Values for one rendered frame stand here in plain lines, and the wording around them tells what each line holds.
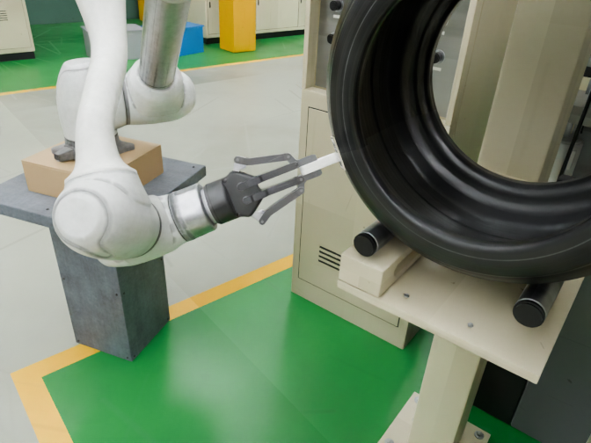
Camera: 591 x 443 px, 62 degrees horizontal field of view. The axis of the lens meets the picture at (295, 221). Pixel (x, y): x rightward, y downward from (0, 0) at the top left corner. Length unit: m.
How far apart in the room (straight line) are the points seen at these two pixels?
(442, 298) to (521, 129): 0.38
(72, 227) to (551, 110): 0.86
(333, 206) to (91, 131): 1.21
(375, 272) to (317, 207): 1.03
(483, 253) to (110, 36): 0.72
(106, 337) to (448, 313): 1.33
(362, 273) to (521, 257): 0.28
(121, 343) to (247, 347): 0.45
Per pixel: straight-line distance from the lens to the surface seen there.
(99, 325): 1.92
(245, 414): 1.75
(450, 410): 1.55
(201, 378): 1.86
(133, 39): 6.32
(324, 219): 1.89
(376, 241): 0.87
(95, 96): 0.84
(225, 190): 0.84
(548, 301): 0.83
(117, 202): 0.69
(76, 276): 1.84
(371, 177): 0.82
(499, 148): 1.12
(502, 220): 1.02
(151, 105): 1.54
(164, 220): 0.84
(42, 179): 1.65
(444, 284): 0.99
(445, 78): 1.58
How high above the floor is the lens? 1.37
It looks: 30 degrees down
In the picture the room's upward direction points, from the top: 3 degrees clockwise
